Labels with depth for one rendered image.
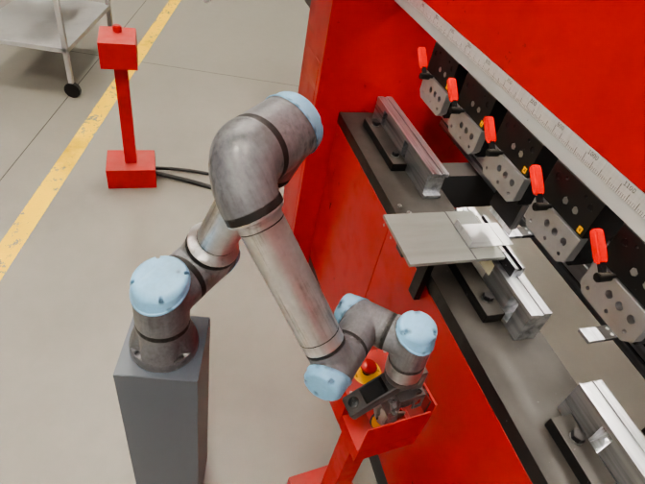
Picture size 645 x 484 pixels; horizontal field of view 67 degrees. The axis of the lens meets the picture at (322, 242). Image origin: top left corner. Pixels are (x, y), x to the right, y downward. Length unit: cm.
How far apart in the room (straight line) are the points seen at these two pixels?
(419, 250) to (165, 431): 77
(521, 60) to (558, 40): 11
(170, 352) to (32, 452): 98
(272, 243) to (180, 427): 72
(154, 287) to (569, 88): 90
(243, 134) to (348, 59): 119
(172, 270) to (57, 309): 136
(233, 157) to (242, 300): 163
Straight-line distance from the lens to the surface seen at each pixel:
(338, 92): 193
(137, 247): 256
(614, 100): 105
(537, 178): 112
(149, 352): 114
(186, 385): 117
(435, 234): 126
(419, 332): 91
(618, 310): 104
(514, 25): 128
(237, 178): 71
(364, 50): 189
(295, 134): 78
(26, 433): 206
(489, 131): 124
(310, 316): 80
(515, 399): 119
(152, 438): 141
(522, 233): 139
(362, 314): 93
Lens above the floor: 176
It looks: 42 degrees down
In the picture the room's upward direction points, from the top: 13 degrees clockwise
